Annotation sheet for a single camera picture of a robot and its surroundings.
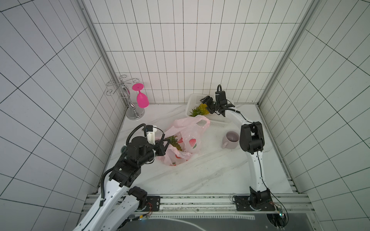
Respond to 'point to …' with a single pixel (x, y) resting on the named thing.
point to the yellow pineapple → (201, 109)
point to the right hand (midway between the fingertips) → (204, 99)
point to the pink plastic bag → (189, 130)
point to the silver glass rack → (122, 89)
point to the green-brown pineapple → (173, 140)
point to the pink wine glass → (142, 100)
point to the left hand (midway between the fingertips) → (168, 143)
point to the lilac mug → (231, 140)
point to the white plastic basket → (193, 100)
